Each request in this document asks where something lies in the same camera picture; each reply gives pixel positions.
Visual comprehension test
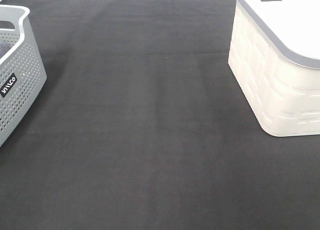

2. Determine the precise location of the dark blue grey towel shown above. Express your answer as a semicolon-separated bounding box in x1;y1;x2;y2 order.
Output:
0;41;11;58

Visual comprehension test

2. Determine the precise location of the cream plastic basket grey rim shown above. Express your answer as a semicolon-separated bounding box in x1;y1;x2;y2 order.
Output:
228;0;320;137

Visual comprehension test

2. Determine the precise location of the black table cloth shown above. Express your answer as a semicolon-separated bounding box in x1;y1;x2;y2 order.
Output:
0;0;320;229

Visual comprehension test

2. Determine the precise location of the grey perforated plastic basket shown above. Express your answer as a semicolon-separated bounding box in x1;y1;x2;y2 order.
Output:
0;5;47;143

